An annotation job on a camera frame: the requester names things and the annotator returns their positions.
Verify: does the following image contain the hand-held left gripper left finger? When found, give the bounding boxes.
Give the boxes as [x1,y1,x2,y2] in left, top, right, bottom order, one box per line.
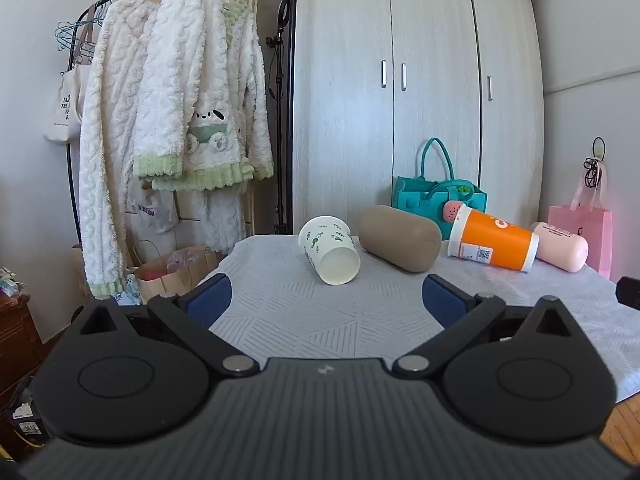
[75,273,260,377]

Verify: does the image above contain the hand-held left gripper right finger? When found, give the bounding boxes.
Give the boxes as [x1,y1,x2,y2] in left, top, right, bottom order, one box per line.
[392,274,576,380]

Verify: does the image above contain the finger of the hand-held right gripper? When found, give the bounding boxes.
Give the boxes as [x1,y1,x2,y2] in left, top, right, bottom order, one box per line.
[616,276,640,312]

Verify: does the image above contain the white leaf-print paper cup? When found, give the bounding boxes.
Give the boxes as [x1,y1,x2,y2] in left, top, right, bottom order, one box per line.
[298,216,362,287]

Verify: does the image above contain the brown cup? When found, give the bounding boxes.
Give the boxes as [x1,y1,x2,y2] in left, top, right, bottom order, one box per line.
[358,205,443,274]

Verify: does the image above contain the pink cup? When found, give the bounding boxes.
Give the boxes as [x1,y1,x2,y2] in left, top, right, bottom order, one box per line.
[529,221,590,273]

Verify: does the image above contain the orange cup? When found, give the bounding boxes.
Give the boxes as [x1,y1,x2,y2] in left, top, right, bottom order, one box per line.
[446,204,541,273]

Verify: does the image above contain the clear plastic bag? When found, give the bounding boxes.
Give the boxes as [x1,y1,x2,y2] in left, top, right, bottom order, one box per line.
[166,247,213,273]

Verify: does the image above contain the brown paper bag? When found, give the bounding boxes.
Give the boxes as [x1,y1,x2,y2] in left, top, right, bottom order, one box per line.
[132,240,227,306]

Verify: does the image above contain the pink paper bag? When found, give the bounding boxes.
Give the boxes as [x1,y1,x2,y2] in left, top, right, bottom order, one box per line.
[547,165,614,281]

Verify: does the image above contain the grey patterned tablecloth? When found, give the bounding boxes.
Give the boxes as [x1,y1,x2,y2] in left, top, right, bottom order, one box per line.
[197,234,640,404]

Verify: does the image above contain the teal tote bag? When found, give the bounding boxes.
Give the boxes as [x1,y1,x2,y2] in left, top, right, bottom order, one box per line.
[391,137,487,227]

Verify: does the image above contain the white printed shirt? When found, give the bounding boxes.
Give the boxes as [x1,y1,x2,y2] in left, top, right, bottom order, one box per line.
[125,180,182,236]

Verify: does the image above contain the black clothes rack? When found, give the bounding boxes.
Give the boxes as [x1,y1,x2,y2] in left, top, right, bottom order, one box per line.
[64,0,236,247]

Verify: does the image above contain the long white fluffy robe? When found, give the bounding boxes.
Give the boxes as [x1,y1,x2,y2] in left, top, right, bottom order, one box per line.
[79,0,248,299]

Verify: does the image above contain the dark wooden cabinet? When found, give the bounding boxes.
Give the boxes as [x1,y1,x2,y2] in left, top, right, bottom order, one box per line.
[0,290,52,402]

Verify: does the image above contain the light wooden wardrobe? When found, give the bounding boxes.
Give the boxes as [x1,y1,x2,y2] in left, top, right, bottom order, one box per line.
[289,0,547,242]

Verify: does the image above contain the white green-trim fluffy jacket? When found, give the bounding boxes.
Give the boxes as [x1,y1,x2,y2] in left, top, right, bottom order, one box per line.
[132,0,275,194]

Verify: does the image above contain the black box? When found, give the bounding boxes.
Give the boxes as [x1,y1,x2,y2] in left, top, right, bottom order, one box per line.
[6,379,52,447]

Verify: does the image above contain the white canvas tote bag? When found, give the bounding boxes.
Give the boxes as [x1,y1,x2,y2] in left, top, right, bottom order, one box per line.
[42,64,92,146]

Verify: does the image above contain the wall hook with black cords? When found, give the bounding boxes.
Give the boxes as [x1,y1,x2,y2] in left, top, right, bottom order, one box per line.
[582,136,609,192]

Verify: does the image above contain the black ring light stand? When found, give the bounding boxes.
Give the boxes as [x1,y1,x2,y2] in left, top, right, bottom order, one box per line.
[265,0,297,236]

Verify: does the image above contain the blue wire hangers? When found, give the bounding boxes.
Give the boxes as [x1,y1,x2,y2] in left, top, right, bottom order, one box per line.
[54,19,101,63]

